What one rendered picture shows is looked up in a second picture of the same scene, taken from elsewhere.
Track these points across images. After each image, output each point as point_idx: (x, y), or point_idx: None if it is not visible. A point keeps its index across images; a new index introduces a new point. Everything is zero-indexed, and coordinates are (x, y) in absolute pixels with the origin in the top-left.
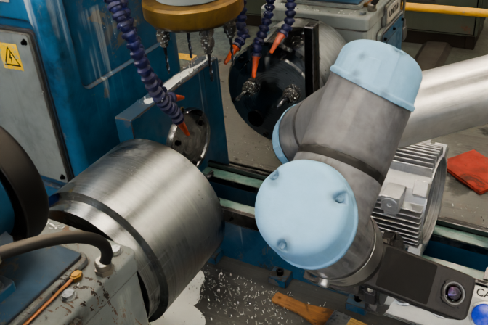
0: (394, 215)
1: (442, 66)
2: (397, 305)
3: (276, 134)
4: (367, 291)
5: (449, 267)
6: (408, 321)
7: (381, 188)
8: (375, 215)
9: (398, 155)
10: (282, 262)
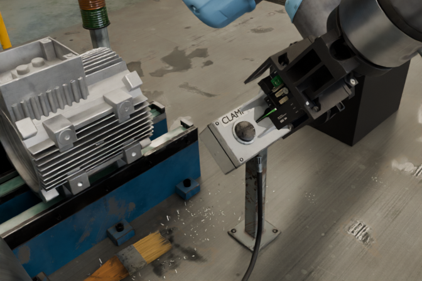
0: (129, 118)
1: None
2: (250, 145)
3: None
4: (353, 84)
5: (162, 140)
6: (264, 148)
7: (102, 104)
8: (113, 132)
9: (86, 69)
10: (27, 271)
